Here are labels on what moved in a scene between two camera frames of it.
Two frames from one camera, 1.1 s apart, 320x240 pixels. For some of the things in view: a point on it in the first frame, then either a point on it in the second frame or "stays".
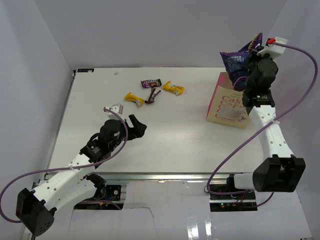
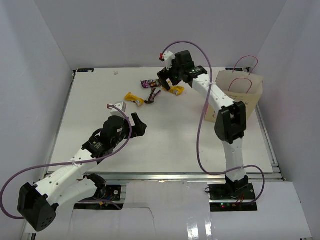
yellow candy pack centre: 176,89 stays
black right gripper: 253,55 to 165,74
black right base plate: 248,195 stays
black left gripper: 137,131 stays
